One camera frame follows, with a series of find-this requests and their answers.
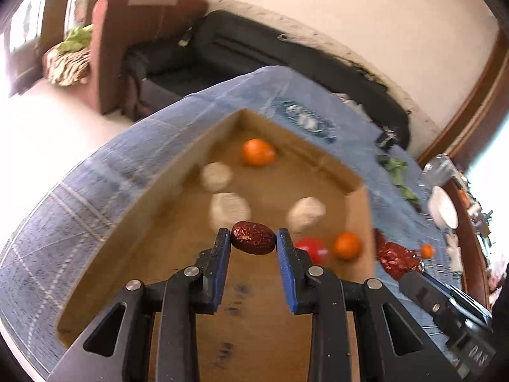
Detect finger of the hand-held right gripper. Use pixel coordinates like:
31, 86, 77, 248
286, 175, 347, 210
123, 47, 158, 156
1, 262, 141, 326
422, 272, 491, 322
399, 271, 463, 340

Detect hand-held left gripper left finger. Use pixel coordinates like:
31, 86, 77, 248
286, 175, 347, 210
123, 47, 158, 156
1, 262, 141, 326
48, 227, 233, 382

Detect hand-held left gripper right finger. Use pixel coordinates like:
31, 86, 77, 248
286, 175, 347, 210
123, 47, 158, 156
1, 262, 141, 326
275, 228, 462, 382

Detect red tomato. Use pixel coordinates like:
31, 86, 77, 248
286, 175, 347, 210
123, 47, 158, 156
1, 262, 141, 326
294, 237, 330, 265

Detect small wrinkled red date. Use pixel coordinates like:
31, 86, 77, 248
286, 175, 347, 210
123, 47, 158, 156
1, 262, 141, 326
231, 221, 277, 254

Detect small spotted orange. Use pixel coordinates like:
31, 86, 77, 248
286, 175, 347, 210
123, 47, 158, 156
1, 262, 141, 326
333, 231, 362, 260

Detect cardboard box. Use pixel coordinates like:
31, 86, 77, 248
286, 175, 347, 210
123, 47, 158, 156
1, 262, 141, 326
56, 108, 378, 382

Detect large orange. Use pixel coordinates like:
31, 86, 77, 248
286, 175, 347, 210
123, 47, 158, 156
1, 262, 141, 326
242, 138, 276, 167

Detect white work glove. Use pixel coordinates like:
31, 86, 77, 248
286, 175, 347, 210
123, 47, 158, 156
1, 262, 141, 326
445, 233, 464, 275

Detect long wrinkled red date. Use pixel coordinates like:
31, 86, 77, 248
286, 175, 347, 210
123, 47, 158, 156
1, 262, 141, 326
376, 231, 423, 280

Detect wooden side counter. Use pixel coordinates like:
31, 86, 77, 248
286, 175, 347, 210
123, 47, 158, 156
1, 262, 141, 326
449, 179, 491, 307

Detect white bowl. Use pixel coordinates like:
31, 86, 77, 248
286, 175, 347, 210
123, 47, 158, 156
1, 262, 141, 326
427, 186, 459, 229

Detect clear glass jar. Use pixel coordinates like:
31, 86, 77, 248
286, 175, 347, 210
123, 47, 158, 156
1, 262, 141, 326
422, 155, 458, 187

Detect green leafy vegetable stems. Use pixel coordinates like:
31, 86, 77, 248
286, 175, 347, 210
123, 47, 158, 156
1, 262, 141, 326
380, 157, 420, 208

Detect black cylindrical device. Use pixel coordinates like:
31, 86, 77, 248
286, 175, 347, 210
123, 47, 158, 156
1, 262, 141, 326
376, 125, 400, 148

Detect black leather sofa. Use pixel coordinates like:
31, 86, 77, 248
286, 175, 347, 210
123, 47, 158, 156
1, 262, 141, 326
123, 10, 411, 148

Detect brown cardboard carton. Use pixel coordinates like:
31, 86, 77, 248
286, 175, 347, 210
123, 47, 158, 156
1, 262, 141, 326
91, 0, 209, 115

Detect patterned woven basket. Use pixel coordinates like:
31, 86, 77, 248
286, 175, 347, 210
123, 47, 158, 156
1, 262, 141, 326
42, 46, 92, 86

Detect green vegetable bunch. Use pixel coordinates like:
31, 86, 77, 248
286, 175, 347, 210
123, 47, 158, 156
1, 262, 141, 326
58, 24, 94, 54

